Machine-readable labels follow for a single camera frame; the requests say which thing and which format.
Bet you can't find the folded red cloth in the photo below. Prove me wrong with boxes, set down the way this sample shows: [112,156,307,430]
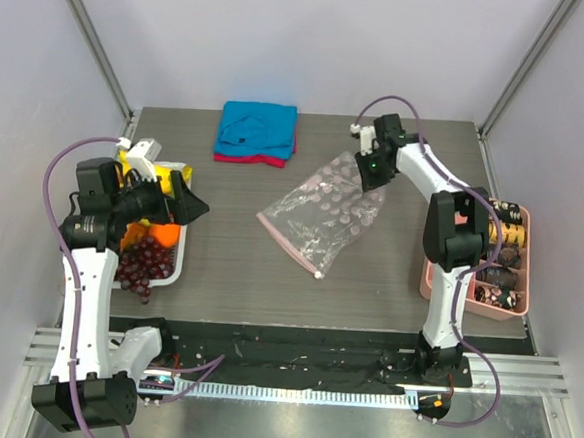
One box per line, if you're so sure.
[213,140,297,169]

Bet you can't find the pink compartment organizer box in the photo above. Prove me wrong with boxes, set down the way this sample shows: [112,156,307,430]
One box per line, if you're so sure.
[417,193,538,324]

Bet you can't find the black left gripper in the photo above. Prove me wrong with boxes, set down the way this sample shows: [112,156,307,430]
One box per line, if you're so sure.
[109,165,210,229]

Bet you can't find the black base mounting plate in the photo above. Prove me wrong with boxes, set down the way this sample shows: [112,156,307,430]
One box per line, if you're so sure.
[104,312,476,404]

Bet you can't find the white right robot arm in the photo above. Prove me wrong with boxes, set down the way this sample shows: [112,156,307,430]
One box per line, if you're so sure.
[350,114,489,384]

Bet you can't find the dark patterned rolled sock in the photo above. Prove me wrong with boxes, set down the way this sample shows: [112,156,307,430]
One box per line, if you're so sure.
[494,243,522,269]

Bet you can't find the white slotted cable duct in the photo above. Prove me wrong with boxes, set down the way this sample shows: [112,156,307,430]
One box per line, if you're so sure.
[136,374,420,414]

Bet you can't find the floral dark rolled sock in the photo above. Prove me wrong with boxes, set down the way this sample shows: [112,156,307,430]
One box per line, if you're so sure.
[474,285,522,312]

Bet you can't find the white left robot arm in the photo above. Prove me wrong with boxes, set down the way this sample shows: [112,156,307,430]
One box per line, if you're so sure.
[31,157,210,434]

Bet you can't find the orange fruit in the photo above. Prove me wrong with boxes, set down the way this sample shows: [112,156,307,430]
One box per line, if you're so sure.
[148,224,181,249]

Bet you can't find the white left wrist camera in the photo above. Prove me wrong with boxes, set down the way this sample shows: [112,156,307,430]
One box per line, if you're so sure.
[118,137,162,181]

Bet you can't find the white fruit basket tray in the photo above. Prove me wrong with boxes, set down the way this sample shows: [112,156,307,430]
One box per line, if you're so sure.
[121,161,193,288]

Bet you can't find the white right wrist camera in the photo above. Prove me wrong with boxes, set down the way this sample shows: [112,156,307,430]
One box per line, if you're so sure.
[349,123,377,156]

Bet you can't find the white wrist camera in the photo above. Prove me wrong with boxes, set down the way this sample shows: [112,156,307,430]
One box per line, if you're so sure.
[118,137,162,181]
[349,123,377,156]

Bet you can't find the folded blue cloth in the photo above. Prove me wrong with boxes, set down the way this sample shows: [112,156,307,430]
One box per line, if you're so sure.
[214,101,298,161]

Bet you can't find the dark red grape bunch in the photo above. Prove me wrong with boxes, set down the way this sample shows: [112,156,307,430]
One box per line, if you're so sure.
[114,236,174,305]

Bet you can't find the clear pink-dotted zip bag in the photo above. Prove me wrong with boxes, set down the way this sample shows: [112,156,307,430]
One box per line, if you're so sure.
[257,151,386,279]

